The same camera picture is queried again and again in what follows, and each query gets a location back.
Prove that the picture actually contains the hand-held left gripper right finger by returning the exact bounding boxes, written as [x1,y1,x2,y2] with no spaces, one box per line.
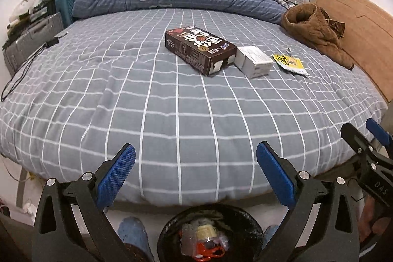
[256,142,360,262]

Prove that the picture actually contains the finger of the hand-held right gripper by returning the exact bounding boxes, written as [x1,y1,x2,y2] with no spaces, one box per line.
[365,118,393,148]
[340,123,379,166]

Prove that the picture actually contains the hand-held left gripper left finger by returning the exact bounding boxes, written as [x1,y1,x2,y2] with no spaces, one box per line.
[32,143,137,262]

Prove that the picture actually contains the black-lined trash bin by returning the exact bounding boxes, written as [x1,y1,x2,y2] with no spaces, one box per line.
[157,204,265,262]

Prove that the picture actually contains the yellow paper tub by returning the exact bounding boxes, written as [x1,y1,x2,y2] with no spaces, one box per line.
[196,223,217,243]

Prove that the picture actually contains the person's right hand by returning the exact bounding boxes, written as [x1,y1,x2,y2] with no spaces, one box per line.
[359,197,393,247]

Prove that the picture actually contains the blue slipper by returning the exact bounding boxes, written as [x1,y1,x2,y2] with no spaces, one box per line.
[117,217,152,262]
[263,224,279,243]

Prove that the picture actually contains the grey checked blanket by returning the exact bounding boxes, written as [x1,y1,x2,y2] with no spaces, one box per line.
[0,7,389,208]

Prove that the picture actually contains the yellow flat packet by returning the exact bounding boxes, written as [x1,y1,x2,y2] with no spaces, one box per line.
[272,49,311,76]

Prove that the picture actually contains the red plastic bag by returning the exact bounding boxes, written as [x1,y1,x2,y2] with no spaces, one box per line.
[191,240,224,260]

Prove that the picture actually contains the wooden headboard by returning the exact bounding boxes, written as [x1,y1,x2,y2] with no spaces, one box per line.
[316,0,393,103]

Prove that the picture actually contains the brown fleece jacket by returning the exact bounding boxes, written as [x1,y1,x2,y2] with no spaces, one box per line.
[281,3,354,71]

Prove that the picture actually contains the white carton box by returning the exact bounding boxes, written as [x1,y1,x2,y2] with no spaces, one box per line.
[234,46,274,79]

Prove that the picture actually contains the dark brown carton box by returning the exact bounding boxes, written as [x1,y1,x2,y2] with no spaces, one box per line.
[165,26,238,76]

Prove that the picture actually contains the grey suitcase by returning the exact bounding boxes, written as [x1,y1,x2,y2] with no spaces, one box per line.
[2,12,67,76]

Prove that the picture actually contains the white plush toy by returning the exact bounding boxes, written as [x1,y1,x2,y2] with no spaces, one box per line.
[9,0,36,24]

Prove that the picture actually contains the black cable with adapter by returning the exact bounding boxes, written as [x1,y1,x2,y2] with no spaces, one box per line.
[1,31,69,102]

